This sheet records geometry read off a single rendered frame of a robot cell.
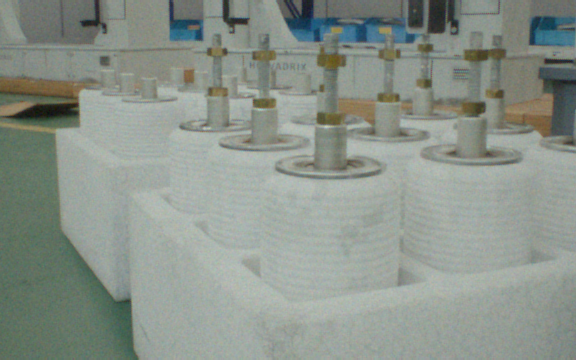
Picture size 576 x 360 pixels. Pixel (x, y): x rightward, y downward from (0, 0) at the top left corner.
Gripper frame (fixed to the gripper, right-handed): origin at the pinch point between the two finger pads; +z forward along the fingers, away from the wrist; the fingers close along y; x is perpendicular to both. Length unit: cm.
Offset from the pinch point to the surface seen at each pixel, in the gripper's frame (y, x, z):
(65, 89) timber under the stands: 208, 261, 31
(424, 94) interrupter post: -0.9, -0.2, 7.8
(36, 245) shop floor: 4, 66, 35
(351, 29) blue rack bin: 475, 211, -1
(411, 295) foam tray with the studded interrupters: -35.7, -10.8, 17.3
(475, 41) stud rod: -24.3, -11.2, 1.8
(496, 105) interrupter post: -8.3, -9.6, 7.9
